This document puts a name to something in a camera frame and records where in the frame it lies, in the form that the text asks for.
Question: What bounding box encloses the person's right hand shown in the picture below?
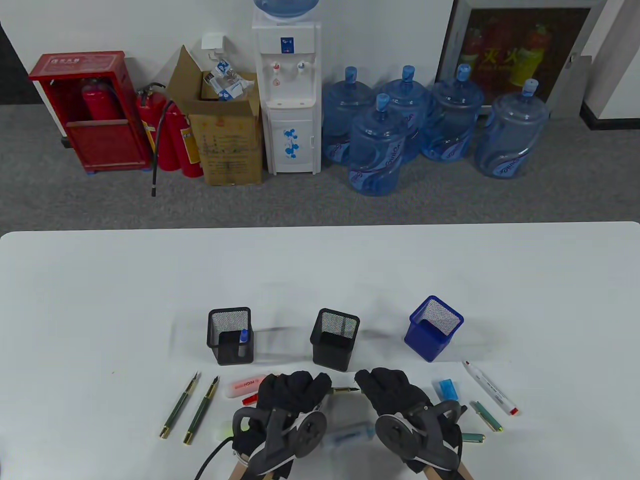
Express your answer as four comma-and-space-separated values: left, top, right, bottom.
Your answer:
354, 369, 463, 468

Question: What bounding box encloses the person's left hand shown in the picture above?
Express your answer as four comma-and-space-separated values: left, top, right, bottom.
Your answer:
234, 371, 333, 476

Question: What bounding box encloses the pale blue highlighter pen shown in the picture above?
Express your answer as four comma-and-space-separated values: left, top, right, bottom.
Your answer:
322, 422, 377, 451

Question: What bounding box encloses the grey marker red end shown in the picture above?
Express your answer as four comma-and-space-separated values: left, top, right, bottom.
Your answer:
462, 360, 520, 416

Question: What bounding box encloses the person's right forearm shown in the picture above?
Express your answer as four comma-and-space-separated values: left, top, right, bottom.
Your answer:
422, 462, 473, 480

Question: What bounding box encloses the person's left forearm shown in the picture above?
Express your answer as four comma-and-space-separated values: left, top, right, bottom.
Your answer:
229, 452, 261, 480

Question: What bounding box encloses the black mesh pen holder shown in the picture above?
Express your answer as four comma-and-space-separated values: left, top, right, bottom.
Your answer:
206, 306, 255, 366
310, 308, 361, 372

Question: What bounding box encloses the salmon pink highlighter pen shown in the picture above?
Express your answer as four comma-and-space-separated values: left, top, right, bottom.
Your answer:
221, 375, 268, 399

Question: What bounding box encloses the blue mesh pen holder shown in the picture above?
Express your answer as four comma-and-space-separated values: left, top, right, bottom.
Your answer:
404, 295, 465, 363

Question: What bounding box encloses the black wrist-mounted tracker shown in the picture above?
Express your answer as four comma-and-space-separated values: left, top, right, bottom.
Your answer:
375, 400, 468, 473
231, 406, 329, 476

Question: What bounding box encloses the blue water jug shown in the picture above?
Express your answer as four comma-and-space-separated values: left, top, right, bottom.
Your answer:
474, 79, 551, 179
376, 65, 432, 164
322, 66, 377, 166
348, 93, 409, 197
419, 63, 485, 163

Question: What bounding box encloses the brown cardboard box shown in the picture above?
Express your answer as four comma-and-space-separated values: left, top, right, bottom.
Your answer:
165, 45, 264, 186

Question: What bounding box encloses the white water dispenser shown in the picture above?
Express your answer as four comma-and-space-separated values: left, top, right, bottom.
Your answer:
251, 9, 322, 175

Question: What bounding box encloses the red fire extinguisher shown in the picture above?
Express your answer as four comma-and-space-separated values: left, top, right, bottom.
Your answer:
136, 84, 171, 172
164, 102, 204, 179
81, 78, 124, 121

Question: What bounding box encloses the red fire extinguisher cabinet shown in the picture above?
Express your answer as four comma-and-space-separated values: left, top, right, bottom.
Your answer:
28, 50, 153, 174

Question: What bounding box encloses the pile of white-blue packets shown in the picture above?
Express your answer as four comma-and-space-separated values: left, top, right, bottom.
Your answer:
201, 58, 257, 102

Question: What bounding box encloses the glass-door fire cabinet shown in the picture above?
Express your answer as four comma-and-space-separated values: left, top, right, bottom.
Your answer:
434, 0, 609, 119

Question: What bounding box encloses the black double door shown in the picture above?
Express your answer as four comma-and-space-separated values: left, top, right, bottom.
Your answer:
0, 25, 45, 106

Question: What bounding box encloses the black cable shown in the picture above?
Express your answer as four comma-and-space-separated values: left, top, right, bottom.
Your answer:
194, 436, 236, 480

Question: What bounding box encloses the black extinguisher hose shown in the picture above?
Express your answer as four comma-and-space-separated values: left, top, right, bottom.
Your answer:
150, 100, 176, 197

